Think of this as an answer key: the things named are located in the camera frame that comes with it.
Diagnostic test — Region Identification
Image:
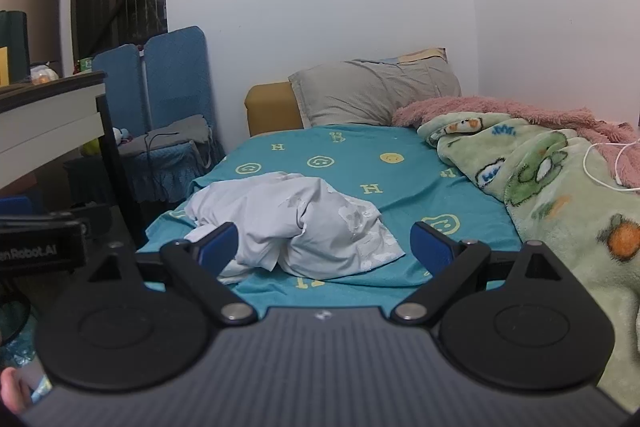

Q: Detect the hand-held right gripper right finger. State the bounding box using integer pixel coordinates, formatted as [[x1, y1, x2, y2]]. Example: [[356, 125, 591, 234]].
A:
[[390, 221, 564, 327]]

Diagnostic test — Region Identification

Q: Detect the grey pillow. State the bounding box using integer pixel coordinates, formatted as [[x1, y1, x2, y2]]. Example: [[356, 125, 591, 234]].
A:
[[288, 56, 462, 128]]

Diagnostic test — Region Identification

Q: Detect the pink fuzzy blanket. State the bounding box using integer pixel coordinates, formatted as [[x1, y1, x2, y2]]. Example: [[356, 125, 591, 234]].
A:
[[391, 96, 640, 188]]

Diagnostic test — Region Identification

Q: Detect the white cable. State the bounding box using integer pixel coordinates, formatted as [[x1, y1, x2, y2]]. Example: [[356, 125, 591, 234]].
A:
[[582, 138, 640, 194]]

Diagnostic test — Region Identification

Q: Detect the white shirt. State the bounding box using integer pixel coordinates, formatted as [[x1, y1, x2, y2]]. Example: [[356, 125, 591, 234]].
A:
[[184, 172, 407, 285]]

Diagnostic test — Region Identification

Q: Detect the mustard yellow cushion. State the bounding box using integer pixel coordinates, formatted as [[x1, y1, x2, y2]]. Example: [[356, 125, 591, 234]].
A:
[[244, 82, 304, 138]]

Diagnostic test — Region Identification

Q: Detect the person's left hand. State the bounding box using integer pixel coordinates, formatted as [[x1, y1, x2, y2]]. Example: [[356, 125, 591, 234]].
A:
[[0, 367, 33, 414]]

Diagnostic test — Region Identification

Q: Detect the grey cloth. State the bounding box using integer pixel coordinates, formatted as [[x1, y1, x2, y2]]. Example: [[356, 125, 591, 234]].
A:
[[117, 114, 214, 158]]

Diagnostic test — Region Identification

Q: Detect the teal smiley print bed sheet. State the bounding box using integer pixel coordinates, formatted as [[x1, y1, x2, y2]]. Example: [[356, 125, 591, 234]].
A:
[[136, 125, 523, 315]]

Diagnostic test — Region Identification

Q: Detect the cardboard box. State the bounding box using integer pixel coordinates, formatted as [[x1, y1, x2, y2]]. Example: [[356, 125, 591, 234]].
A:
[[0, 0, 63, 78]]

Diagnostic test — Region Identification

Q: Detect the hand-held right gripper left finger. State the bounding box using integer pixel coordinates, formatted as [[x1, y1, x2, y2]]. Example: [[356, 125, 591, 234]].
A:
[[88, 222, 259, 327]]

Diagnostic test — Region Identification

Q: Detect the black cable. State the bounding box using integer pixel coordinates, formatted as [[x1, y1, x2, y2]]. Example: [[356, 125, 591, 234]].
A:
[[144, 130, 182, 154]]

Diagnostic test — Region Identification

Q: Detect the dark green bag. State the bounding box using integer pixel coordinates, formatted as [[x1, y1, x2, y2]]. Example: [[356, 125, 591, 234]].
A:
[[0, 10, 32, 86]]

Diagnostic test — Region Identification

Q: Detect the desk with dark top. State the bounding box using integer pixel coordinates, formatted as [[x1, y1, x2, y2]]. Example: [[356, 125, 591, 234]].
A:
[[0, 71, 147, 249]]

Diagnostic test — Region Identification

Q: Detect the blue covered chair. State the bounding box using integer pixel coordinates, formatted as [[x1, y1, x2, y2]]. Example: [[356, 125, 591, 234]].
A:
[[92, 26, 227, 204]]

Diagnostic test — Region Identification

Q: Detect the green frog print blanket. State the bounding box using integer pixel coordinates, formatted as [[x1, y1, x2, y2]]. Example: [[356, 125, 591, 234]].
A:
[[417, 111, 640, 413]]

